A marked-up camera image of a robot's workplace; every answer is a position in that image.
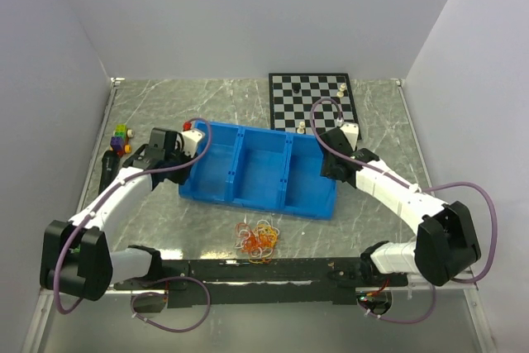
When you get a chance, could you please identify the blue three-compartment plastic bin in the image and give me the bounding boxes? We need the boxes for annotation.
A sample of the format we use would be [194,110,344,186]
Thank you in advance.
[179,122,337,220]

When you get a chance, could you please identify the yellow cable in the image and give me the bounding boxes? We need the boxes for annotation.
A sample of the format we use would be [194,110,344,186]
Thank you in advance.
[247,222,283,265]

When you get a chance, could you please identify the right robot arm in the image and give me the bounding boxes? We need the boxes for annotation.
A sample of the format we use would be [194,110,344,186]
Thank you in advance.
[316,126,481,286]

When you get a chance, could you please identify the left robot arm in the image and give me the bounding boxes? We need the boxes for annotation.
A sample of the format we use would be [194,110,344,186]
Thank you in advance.
[40,128,205,301]

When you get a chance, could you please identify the colourful toy block car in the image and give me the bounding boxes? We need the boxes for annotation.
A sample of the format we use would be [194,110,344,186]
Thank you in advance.
[110,124,135,158]

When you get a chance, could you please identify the white chess piece near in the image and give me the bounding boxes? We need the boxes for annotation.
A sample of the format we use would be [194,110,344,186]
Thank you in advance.
[297,122,307,135]

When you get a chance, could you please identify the white chess piece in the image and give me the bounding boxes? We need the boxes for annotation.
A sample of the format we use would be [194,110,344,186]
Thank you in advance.
[336,83,347,98]
[297,122,307,135]

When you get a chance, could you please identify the white chess piece far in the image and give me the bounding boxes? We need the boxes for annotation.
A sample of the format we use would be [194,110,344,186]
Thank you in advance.
[336,83,347,98]

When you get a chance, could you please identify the black and white chessboard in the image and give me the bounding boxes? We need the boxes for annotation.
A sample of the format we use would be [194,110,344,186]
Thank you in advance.
[268,72,363,141]

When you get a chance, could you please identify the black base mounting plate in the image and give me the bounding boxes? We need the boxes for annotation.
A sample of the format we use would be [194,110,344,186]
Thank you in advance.
[114,257,408,308]

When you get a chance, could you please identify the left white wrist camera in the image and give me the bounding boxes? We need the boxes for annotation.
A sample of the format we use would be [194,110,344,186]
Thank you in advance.
[181,128,206,158]

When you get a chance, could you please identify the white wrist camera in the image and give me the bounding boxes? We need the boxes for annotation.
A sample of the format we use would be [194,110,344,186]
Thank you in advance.
[340,122,360,150]
[181,128,206,158]

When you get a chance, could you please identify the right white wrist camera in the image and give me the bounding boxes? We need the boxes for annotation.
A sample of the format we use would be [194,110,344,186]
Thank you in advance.
[340,122,360,150]

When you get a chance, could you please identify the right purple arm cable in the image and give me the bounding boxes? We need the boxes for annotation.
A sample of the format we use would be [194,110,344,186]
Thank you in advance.
[309,97,498,324]

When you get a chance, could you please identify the white cable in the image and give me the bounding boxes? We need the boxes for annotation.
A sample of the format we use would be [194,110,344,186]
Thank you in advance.
[233,219,279,258]

